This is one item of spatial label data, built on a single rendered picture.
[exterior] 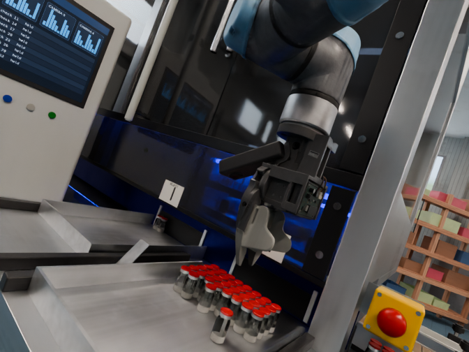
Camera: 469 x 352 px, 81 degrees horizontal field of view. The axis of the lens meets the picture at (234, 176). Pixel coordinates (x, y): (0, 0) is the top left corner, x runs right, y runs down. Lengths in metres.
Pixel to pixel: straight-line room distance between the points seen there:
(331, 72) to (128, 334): 0.43
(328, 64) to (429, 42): 0.29
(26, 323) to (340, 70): 0.50
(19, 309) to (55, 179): 0.75
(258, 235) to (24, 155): 0.90
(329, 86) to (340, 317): 0.39
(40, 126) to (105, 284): 0.71
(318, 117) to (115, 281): 0.42
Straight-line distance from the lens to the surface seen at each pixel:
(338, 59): 0.42
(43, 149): 1.13
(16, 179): 1.14
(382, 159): 0.57
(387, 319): 0.53
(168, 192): 0.82
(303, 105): 0.39
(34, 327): 0.42
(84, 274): 0.50
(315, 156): 0.38
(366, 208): 0.56
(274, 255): 0.61
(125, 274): 0.54
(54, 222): 0.72
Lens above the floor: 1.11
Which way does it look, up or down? 1 degrees up
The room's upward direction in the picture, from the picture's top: 21 degrees clockwise
